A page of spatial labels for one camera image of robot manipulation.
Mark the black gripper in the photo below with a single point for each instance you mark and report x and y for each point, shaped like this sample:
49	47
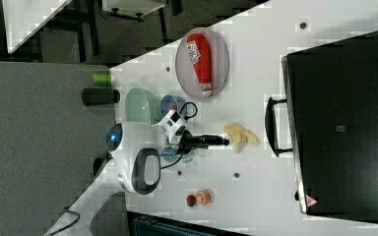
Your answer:
188	142

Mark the yellow plush banana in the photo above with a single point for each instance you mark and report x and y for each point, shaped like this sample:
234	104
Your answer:
239	136

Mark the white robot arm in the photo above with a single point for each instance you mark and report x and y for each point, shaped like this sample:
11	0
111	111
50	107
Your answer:
136	149

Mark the orange slice toy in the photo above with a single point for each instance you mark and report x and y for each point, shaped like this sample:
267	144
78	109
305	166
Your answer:
203	197

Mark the red ball in bowl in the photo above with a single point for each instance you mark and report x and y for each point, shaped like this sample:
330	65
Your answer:
173	107

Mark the small red toy fruit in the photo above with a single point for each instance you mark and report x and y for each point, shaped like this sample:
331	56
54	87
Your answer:
191	200

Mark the blue bowl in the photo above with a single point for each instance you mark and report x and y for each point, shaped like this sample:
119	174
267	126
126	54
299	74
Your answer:
169	100

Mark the grey round plate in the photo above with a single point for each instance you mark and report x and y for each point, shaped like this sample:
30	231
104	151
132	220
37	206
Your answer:
185	73

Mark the green perforated colander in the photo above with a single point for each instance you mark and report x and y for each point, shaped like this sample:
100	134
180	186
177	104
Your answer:
141	105

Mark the red plush ketchup bottle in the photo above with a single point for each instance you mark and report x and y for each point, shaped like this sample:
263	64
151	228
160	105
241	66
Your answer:
198	49

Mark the black toaster oven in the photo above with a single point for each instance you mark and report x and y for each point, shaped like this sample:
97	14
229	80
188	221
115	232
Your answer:
331	96

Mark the black cylinder container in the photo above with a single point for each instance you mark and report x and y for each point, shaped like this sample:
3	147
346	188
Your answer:
100	96

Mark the green cup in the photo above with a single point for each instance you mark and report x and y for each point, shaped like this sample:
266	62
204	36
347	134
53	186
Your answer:
102	78

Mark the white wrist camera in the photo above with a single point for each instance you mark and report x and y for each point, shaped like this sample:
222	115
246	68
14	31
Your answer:
174	123

